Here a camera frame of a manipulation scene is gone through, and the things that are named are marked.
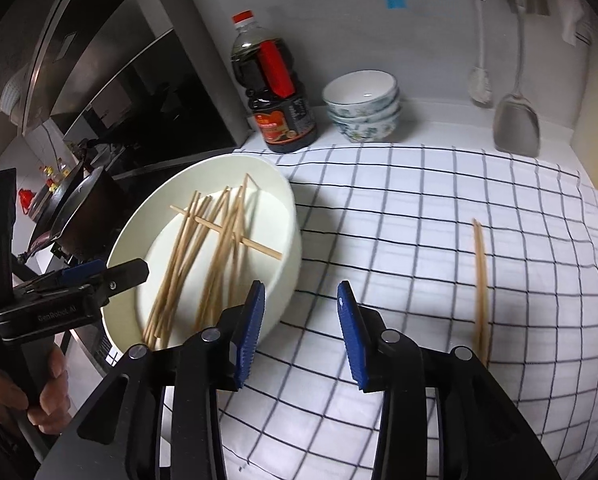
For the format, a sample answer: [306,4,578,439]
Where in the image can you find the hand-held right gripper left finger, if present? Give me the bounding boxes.
[34,280,267,480]

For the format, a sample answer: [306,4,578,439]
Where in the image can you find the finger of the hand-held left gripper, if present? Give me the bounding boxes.
[91,258,151,306]
[14,261,106,295]

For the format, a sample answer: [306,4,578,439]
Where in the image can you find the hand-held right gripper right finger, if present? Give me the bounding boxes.
[336,281,562,480]

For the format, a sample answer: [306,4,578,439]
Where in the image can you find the pile of wooden chopsticks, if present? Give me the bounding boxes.
[141,172,284,351]

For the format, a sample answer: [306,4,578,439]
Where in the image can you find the single wooden chopstick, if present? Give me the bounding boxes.
[474,220,491,363]
[472,218,486,356]

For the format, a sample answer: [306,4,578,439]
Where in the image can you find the white round tray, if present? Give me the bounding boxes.
[101,155,302,353]

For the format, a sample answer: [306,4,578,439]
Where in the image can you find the person's left hand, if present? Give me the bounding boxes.
[0,345,72,436]

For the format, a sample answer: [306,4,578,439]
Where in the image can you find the dark cooking pot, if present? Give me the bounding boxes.
[29,170,130,263]

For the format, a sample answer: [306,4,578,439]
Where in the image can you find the small condiment bottles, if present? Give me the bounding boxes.
[39,157,72,186]

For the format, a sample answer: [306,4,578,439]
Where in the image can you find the white checkered cloth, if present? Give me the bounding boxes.
[161,142,598,466]

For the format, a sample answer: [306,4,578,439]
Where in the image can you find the black steel range hood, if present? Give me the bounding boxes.
[0,0,252,171]

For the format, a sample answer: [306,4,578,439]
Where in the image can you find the white blue floral bowl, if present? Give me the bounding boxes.
[331,110,401,143]
[322,70,399,111]
[326,97,401,124]

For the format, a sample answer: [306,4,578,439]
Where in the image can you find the dark soy sauce bottle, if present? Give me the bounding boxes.
[230,10,319,155]

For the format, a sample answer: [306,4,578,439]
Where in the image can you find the metal spatula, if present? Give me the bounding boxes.
[493,0,541,157]

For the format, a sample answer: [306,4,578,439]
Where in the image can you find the white dish brush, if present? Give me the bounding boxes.
[466,0,492,107]

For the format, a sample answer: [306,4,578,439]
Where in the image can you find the pale hanging rag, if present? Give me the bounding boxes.
[522,0,595,46]

